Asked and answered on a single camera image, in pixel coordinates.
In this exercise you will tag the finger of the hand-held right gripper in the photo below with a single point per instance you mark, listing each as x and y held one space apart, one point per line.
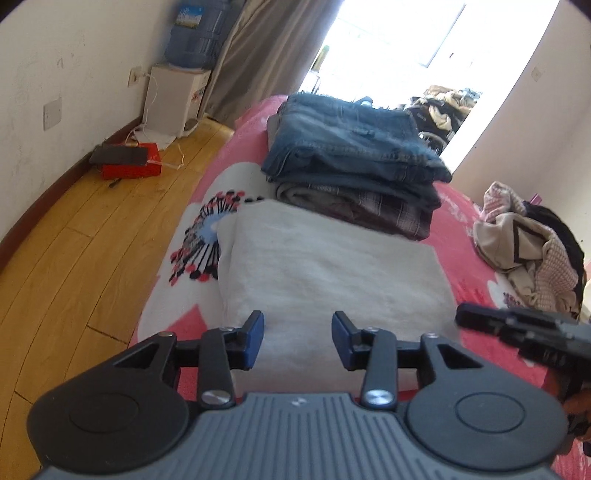
489 325
480 311

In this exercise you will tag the heap of mixed clothes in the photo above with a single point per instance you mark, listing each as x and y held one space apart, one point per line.
438 115

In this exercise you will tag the black knit garment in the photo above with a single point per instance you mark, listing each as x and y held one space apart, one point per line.
561 226

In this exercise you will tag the pink floral blanket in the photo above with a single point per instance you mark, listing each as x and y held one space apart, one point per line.
461 217

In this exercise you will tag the white wall socket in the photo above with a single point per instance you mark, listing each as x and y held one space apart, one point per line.
135 76

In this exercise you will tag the black tablet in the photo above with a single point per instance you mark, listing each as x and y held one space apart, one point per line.
117 154

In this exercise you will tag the red box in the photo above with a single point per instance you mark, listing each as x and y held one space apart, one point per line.
134 171

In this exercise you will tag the blue water bottle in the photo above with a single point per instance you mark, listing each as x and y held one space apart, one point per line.
194 46

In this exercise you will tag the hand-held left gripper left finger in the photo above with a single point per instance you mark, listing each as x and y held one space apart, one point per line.
254 341

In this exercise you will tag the white water dispenser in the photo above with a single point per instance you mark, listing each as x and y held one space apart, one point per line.
171 101

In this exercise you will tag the white wall switch plate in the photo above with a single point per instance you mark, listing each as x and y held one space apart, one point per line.
538 74
52 114

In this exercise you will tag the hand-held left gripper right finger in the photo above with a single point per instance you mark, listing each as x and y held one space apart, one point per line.
344 341

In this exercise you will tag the white shirt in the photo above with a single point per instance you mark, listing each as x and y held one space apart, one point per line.
332 267

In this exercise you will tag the beige curtain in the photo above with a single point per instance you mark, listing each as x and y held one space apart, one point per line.
258 55

